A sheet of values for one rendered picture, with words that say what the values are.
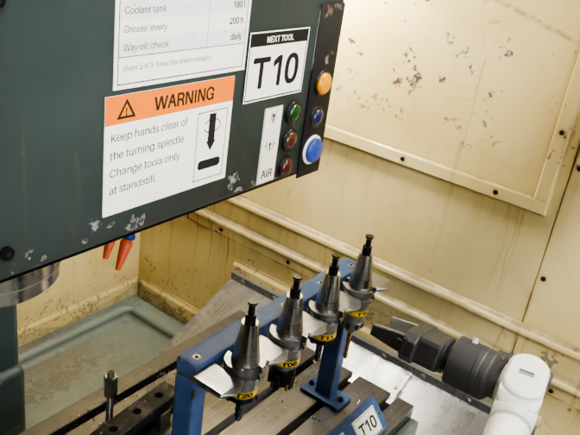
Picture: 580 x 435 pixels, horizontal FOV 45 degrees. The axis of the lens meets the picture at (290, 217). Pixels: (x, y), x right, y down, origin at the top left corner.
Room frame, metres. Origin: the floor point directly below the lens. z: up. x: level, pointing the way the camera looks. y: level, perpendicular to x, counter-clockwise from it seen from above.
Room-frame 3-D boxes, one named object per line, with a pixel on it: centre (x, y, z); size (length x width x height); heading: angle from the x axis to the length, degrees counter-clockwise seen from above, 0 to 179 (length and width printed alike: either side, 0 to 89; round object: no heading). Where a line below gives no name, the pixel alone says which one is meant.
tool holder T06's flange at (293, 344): (0.95, -0.03, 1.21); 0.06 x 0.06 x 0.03
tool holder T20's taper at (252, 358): (0.86, 0.03, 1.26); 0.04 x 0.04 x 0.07
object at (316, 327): (1.00, -0.06, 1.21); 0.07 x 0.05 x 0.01; 57
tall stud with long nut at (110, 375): (1.03, 0.28, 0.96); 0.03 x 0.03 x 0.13
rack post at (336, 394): (1.21, -0.13, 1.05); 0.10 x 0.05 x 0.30; 57
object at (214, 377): (0.82, 0.07, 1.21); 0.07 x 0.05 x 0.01; 57
